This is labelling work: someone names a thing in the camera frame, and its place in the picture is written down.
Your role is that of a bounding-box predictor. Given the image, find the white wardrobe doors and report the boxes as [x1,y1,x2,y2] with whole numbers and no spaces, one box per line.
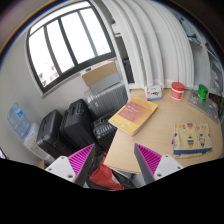
[102,0,194,89]

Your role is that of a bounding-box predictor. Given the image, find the large black hard case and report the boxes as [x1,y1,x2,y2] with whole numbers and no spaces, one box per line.
[60,99,96,149]

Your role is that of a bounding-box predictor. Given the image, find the yellow patterned folded towel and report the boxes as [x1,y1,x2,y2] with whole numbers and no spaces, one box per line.
[173,123,212,158]

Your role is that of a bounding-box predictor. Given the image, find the small dark ribbed suitcase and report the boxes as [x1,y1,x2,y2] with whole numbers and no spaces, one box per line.
[93,114,117,151]

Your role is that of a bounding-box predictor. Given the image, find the silver ribbed suitcase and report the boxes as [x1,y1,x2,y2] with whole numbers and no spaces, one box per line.
[84,81,128,118]

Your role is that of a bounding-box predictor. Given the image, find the red plastic bag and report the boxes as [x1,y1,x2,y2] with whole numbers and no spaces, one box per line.
[90,164,124,191]

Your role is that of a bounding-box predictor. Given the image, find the white water dispenser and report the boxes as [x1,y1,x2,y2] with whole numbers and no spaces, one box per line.
[23,123,54,164]

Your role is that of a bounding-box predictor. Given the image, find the yellow and red book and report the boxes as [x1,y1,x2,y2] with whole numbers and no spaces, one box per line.
[109,96,158,136]

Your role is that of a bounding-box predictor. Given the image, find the cardboard box on suitcase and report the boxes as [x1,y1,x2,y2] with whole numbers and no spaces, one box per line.
[81,61,120,94]

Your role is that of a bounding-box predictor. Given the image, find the black hard case left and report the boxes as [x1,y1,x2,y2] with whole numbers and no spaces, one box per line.
[36,110,72,159]

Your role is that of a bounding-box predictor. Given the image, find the black framed window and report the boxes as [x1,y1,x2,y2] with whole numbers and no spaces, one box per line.
[27,0,116,94]

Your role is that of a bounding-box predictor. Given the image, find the small white green box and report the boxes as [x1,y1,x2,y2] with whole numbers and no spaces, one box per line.
[146,85,162,101]

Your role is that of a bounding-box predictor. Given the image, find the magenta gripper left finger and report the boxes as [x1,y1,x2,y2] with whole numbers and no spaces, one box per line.
[46,144,95,186]

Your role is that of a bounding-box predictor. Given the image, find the blue water bottle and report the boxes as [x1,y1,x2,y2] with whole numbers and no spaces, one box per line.
[7,103,31,139]

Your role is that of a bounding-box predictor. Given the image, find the grey tray with items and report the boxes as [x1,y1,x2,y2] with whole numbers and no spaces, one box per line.
[188,90,222,122]

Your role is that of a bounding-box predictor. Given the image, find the green cup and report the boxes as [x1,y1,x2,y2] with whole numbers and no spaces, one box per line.
[198,84,208,101]

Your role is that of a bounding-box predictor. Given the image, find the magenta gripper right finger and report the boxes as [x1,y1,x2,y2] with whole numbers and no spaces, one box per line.
[134,144,183,184]

